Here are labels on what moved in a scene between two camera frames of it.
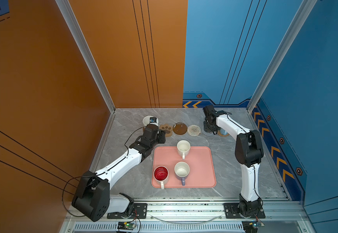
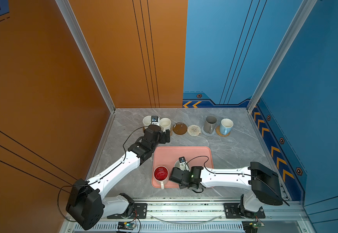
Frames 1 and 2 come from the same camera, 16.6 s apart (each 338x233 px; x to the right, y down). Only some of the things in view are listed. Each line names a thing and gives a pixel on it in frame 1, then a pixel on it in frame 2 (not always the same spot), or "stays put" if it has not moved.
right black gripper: [206, 129] → [182, 187]
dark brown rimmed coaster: [179, 128] stays put
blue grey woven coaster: [206, 134] stays put
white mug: [146, 121] stays put
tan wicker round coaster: [221, 135] stays put
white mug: [183, 147] → [165, 124]
